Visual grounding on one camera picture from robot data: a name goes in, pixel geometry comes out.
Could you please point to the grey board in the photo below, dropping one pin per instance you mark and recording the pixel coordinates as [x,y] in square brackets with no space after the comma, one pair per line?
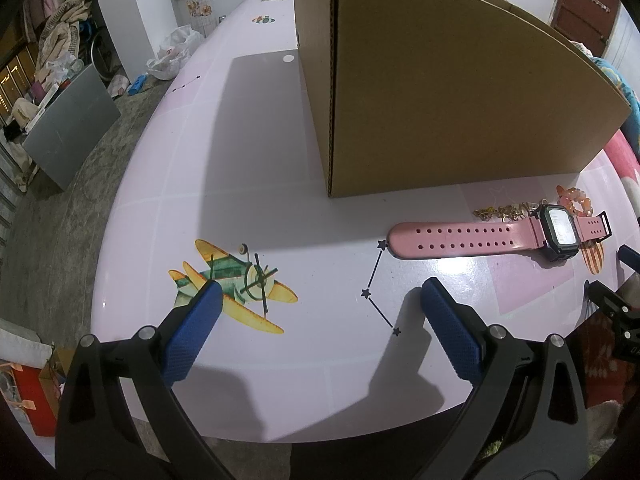
[70,125]

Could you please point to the blue bottle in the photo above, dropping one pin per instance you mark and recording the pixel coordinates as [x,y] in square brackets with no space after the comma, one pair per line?
[137,85]

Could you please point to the small brown cardboard box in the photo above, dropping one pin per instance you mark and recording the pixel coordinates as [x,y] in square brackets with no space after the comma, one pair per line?
[52,375]

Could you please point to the brown wooden door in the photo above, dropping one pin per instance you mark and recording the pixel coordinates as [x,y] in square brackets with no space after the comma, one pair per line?
[585,0]

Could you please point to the metal railing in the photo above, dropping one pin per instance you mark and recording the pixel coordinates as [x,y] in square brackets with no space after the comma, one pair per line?
[12,85]

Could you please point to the spoked wheel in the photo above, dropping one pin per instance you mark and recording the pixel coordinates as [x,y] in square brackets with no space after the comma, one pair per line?
[102,55]

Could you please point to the red box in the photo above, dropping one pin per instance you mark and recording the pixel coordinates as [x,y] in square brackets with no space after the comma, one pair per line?
[30,400]

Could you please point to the white plastic bag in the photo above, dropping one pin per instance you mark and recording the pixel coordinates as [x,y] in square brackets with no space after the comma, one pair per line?
[175,50]

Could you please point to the pink floral bed blanket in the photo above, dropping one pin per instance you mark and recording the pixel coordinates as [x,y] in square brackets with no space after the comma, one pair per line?
[622,160]

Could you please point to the pile of clothes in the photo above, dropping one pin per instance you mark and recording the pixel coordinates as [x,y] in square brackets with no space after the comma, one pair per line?
[60,30]

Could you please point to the fluffy green white rug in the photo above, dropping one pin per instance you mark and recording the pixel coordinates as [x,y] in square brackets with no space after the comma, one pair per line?
[602,430]

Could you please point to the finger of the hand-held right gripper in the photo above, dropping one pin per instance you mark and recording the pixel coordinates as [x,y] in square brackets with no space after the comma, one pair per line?
[629,255]
[615,310]

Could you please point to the blue patterned blanket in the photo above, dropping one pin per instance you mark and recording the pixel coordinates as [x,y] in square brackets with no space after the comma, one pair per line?
[612,80]

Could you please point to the cluster of gold charms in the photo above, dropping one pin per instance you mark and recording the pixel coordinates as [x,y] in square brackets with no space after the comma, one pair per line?
[502,211]

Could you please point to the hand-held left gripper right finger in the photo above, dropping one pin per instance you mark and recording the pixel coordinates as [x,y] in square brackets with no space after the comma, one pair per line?
[450,330]

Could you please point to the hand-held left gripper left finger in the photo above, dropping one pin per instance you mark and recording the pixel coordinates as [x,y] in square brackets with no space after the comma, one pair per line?
[192,330]

